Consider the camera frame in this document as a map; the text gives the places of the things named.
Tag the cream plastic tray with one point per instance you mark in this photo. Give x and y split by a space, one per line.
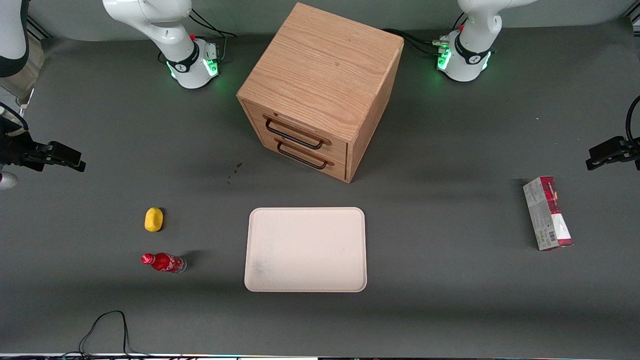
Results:
305 250

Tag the beige chair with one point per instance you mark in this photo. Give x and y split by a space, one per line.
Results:
35 57

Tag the red coke bottle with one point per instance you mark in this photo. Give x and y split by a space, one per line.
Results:
167 262

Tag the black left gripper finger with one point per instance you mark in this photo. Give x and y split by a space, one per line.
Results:
602 161
607 145

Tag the yellow lemon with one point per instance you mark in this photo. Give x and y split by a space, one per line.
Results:
154 220

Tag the red and grey carton box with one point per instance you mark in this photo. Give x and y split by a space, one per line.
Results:
547 215

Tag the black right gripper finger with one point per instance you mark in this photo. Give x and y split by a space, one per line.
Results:
60 164
65 152

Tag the wooden drawer front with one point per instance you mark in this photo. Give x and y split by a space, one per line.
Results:
339 150
340 171

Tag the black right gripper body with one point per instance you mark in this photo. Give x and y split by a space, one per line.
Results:
15 148

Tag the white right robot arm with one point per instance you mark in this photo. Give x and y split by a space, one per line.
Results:
165 30

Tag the wooden drawer cabinet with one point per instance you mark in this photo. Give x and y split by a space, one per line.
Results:
320 65

